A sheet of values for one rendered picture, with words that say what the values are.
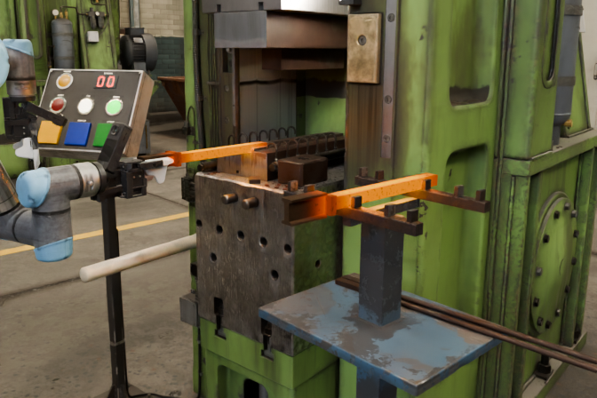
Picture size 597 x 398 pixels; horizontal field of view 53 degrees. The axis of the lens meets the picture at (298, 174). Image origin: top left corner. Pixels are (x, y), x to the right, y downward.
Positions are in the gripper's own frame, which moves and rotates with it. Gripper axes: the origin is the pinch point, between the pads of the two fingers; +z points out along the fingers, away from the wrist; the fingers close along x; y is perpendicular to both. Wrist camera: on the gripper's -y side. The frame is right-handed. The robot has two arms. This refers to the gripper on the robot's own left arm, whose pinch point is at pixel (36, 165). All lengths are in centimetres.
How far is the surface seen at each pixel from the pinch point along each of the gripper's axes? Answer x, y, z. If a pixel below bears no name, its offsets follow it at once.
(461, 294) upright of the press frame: 53, -115, 41
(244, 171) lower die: 31, -51, 1
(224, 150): 37, -43, -7
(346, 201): 97, -43, -7
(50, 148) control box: -13.5, -5.2, -2.6
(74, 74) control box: -22.0, -14.8, -24.9
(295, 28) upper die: 35, -65, -39
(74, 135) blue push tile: -9.3, -11.9, -6.9
